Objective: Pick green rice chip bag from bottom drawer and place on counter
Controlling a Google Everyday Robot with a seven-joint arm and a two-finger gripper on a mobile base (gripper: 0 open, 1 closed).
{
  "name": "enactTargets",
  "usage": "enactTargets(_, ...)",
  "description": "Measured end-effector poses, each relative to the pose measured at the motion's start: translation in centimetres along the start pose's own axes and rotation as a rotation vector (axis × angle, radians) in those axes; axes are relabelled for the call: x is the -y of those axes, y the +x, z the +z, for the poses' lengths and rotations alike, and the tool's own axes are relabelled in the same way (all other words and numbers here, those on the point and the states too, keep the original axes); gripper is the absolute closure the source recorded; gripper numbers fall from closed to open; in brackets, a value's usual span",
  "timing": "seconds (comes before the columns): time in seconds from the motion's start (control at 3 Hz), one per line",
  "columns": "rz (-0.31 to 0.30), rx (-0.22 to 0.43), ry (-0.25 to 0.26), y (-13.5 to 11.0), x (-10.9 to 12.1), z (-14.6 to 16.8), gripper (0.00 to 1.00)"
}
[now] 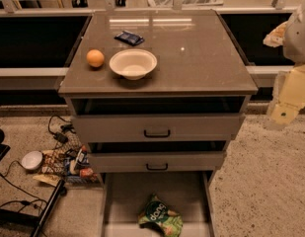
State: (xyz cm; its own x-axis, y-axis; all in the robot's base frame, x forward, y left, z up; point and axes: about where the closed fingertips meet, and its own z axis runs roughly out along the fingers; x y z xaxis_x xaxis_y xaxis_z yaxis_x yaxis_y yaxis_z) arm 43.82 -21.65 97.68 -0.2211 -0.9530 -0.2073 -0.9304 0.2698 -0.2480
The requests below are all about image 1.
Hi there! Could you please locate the black top drawer handle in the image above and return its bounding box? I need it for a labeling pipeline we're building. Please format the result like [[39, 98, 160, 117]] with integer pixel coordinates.
[[143, 129, 171, 138]]

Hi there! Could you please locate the grey drawer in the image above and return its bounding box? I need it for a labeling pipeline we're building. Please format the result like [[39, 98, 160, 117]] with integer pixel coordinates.
[[99, 172, 216, 237], [72, 114, 244, 143], [88, 151, 225, 173]]

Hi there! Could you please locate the black floor cable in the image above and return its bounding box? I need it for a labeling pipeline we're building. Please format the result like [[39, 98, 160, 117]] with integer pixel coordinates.
[[0, 160, 48, 212]]

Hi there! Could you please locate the black middle drawer handle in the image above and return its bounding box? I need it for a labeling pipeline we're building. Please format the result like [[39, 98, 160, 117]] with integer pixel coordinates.
[[145, 163, 169, 172]]

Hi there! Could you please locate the grey drawer cabinet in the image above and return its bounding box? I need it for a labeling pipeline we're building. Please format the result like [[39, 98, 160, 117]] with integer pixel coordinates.
[[57, 9, 259, 186]]

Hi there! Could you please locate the black drawer handle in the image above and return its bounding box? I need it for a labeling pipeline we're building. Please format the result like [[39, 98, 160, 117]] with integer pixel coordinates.
[[143, 129, 171, 138], [145, 163, 169, 172]]

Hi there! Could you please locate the white paper bowl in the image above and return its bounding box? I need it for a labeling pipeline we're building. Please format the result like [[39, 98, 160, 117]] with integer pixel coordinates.
[[110, 48, 158, 80]]

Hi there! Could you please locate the middle grey drawer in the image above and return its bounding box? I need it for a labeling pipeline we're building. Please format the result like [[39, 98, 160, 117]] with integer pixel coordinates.
[[88, 151, 225, 173]]

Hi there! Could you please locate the top grey drawer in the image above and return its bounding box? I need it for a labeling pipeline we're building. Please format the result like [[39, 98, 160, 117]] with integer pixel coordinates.
[[72, 114, 244, 143]]

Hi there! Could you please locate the white bowl on floor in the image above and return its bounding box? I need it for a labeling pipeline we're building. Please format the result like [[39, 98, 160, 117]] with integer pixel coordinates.
[[21, 151, 42, 171]]

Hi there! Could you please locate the black stand frame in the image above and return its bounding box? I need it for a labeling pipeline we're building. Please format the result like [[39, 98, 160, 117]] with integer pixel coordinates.
[[0, 180, 66, 237]]

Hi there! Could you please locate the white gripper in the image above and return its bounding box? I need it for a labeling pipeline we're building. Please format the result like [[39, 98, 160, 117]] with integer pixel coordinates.
[[265, 64, 305, 130]]

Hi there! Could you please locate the black power adapter cable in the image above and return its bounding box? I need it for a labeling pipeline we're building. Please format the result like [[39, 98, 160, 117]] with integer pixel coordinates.
[[47, 115, 77, 150]]

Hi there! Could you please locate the green rice chip bag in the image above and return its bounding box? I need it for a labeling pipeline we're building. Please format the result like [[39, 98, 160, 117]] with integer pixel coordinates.
[[138, 194, 184, 237]]

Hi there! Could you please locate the bottom grey drawer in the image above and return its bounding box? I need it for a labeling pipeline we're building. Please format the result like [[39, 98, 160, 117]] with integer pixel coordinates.
[[99, 172, 216, 237]]

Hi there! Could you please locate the blue snack packet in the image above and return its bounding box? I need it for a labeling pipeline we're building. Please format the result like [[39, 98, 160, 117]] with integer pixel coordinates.
[[114, 31, 144, 46]]

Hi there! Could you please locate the basket of snack packets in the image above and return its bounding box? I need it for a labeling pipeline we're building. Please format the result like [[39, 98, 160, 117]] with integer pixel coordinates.
[[33, 145, 100, 187]]

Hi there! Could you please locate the orange fruit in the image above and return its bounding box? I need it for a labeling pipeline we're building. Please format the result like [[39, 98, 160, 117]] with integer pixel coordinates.
[[86, 49, 105, 68]]

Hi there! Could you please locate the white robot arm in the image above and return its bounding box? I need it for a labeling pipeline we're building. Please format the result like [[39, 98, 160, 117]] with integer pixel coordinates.
[[263, 0, 305, 130]]

